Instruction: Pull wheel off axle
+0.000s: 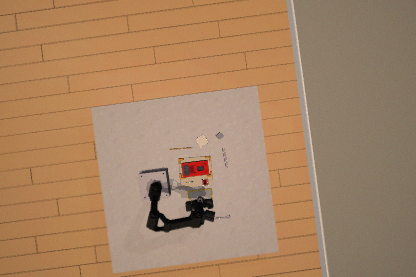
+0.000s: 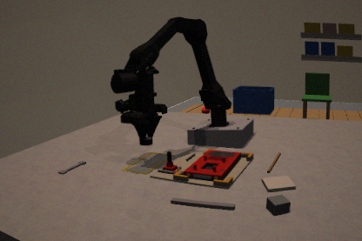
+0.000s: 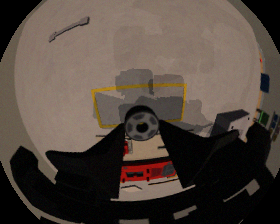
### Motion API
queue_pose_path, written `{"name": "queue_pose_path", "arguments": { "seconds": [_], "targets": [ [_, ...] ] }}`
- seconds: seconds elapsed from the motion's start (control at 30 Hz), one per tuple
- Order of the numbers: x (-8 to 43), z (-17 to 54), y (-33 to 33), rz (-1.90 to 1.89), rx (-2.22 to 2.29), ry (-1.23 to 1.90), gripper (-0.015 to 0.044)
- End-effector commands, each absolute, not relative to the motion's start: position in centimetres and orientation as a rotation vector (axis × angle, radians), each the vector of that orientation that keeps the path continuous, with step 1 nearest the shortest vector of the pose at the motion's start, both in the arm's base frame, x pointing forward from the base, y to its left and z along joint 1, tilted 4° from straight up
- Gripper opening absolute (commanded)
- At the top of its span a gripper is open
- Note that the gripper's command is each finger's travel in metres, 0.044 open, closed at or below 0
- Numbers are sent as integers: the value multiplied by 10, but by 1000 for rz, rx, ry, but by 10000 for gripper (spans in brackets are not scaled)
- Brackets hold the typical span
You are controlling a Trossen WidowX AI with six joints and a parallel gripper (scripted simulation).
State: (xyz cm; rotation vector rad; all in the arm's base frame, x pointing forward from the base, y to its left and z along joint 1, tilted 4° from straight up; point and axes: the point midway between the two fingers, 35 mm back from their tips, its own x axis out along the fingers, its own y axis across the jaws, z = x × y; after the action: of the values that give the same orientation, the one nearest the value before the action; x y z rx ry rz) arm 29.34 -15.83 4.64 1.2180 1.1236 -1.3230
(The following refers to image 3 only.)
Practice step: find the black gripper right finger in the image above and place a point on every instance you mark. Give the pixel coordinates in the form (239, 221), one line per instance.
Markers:
(189, 152)

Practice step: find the dark grey wheel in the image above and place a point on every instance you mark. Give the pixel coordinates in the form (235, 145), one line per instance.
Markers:
(141, 132)

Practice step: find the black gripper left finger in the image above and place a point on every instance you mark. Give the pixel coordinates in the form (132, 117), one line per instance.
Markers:
(102, 162)

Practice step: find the beige flat slab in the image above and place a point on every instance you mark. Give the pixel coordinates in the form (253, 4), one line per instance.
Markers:
(130, 188)

